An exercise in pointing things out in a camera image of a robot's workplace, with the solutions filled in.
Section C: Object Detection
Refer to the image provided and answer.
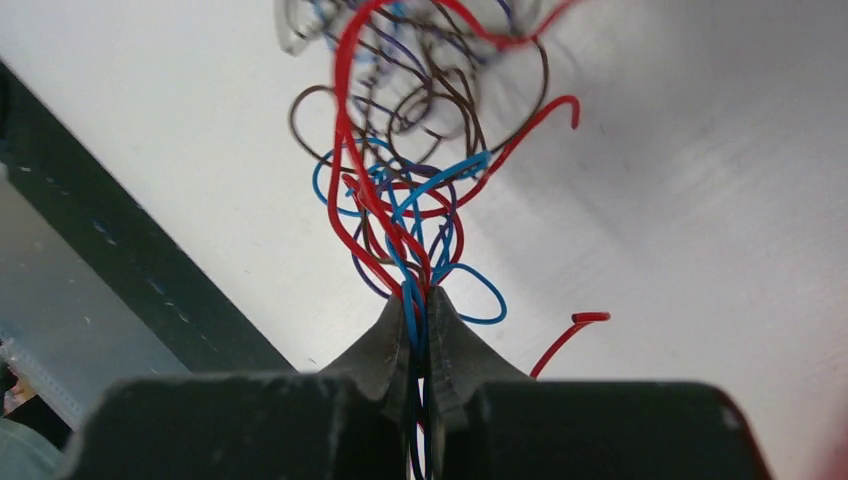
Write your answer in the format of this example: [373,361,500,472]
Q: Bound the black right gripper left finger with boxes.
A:
[319,297,413,479]

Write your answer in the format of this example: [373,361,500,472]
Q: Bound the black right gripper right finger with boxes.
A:
[426,286,530,479]

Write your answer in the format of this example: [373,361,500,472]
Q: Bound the coloured wire bundle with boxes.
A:
[288,0,612,480]

